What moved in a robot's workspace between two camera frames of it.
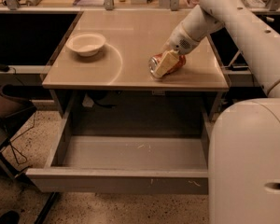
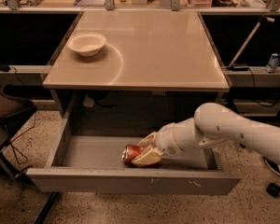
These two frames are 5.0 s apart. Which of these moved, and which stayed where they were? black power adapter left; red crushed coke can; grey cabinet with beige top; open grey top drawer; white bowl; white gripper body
Moved: white gripper body; red crushed coke can
Stayed: grey cabinet with beige top; open grey top drawer; white bowl; black power adapter left
